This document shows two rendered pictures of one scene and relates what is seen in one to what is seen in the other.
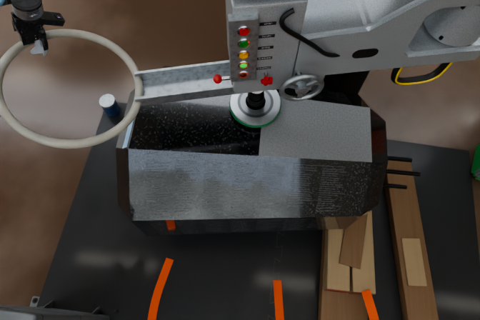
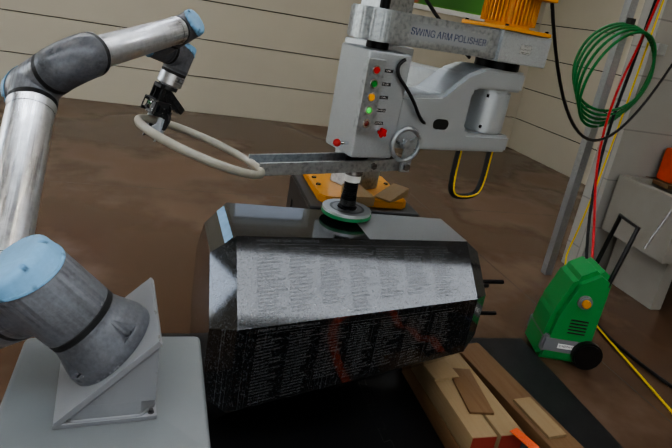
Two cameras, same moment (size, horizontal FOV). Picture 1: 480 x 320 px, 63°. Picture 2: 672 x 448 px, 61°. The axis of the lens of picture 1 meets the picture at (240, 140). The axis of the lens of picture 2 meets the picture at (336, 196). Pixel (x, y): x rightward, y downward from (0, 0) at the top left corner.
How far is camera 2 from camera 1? 1.71 m
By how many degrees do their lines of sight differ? 50
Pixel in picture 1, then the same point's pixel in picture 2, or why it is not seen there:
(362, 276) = (500, 420)
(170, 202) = (285, 299)
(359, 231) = (472, 383)
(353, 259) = (481, 406)
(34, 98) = not seen: outside the picture
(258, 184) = (375, 270)
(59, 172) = not seen: hidden behind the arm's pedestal
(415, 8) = (466, 82)
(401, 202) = (491, 373)
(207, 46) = not seen: hidden behind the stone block
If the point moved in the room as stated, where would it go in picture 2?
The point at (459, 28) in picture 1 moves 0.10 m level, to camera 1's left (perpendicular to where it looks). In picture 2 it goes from (490, 114) to (472, 112)
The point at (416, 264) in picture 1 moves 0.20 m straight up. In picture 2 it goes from (543, 418) to (556, 381)
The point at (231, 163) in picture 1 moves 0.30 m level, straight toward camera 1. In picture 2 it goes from (345, 248) to (384, 285)
